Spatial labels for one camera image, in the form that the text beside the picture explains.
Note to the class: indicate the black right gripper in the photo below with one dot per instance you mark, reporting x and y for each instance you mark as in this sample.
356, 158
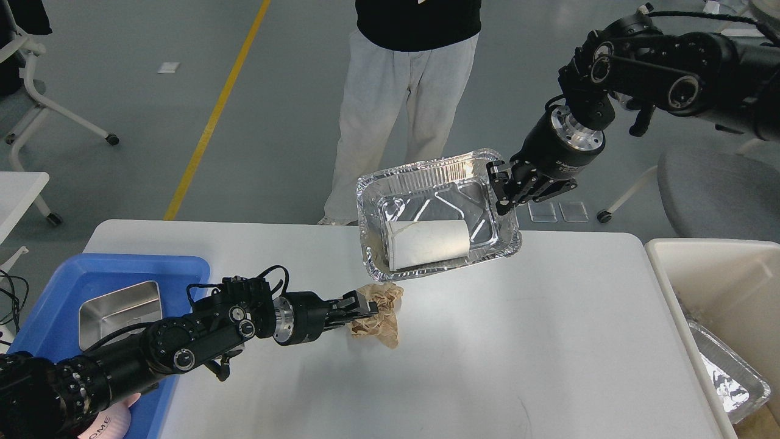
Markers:
558, 146

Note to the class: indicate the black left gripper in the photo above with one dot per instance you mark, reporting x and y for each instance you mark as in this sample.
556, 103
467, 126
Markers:
301, 317

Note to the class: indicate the brown paper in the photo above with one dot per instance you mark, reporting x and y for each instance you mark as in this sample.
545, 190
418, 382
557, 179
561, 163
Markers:
384, 324

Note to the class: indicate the aluminium foil tray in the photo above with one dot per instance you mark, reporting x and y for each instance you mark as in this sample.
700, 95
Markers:
448, 188

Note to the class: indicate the white paper cup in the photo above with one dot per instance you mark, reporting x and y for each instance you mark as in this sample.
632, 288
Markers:
414, 243

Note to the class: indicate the stainless steel rectangular box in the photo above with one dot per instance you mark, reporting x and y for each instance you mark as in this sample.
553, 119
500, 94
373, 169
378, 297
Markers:
100, 316

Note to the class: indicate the pink ribbed HOME mug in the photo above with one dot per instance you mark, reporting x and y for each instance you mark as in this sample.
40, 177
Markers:
113, 422

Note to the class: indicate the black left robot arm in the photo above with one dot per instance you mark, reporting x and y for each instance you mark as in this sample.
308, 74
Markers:
45, 399

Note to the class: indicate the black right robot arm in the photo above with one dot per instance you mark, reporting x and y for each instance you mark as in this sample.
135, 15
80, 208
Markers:
698, 74

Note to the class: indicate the clear floor plate left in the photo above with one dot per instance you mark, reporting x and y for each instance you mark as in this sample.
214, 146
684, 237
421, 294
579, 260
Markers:
542, 212

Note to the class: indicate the clear floor plate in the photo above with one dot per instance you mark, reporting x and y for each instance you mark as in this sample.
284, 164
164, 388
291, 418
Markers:
574, 212
542, 212

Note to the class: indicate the clear floor plate right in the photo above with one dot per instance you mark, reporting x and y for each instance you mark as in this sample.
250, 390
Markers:
574, 212

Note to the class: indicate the person in white trousers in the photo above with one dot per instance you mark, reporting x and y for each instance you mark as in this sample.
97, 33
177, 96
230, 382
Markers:
413, 55

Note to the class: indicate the beige plastic bin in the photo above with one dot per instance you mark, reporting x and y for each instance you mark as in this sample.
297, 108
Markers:
732, 288

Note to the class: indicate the blue plastic tray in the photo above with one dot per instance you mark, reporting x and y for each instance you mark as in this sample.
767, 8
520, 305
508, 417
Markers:
52, 329

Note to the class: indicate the white chair legs top right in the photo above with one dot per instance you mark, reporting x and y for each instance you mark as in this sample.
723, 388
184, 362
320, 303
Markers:
766, 12

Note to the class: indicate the white side table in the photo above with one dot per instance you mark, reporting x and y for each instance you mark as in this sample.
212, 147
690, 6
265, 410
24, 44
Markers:
18, 192

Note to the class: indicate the white chair left background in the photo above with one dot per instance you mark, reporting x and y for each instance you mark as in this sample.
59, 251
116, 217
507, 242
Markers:
36, 105

